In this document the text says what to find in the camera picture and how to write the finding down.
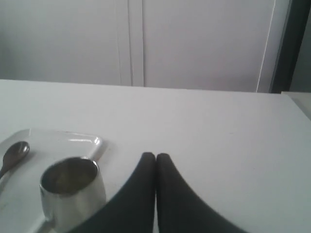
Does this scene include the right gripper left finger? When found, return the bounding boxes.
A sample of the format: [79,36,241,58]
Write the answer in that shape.
[70,152,156,233]

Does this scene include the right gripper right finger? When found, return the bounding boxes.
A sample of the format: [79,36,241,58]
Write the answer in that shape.
[156,153,243,233]

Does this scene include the brown wooden spoon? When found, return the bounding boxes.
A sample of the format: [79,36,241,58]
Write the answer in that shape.
[0,141,30,178]

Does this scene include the small steel cup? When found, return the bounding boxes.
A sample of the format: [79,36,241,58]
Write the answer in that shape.
[39,157,106,233]

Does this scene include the white rectangular tray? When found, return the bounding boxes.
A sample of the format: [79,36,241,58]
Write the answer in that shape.
[0,129,107,233]

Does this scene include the white cabinet doors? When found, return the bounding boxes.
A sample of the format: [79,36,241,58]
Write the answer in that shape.
[0,0,291,92]

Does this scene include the dark door frame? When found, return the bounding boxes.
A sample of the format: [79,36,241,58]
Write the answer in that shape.
[269,0,311,94]

